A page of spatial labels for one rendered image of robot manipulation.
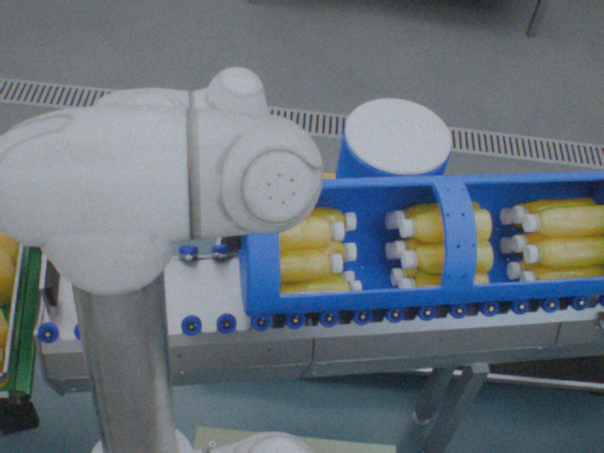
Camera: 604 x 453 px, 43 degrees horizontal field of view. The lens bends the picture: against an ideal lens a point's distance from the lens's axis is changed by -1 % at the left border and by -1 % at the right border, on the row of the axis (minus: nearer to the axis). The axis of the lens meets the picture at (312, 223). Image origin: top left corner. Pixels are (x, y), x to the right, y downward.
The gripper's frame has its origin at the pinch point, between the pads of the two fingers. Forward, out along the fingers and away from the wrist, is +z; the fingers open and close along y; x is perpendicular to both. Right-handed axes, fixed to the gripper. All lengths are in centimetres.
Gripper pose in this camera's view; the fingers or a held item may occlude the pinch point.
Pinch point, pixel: (233, 236)
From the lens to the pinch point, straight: 157.1
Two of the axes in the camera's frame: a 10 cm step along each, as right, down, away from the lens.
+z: -1.0, 6.3, 7.7
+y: 1.3, 7.7, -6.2
